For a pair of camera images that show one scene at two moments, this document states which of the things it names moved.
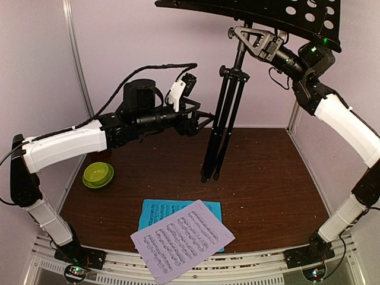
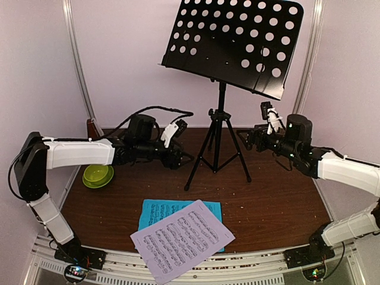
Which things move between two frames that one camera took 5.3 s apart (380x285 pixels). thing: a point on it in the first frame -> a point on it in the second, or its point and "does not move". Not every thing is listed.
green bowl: x=97 y=174 does not move
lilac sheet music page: x=180 y=240 does not move
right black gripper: x=271 y=43 -> x=253 y=132
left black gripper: x=192 y=128 -> x=174 y=163
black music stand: x=301 y=21 -> x=247 y=43
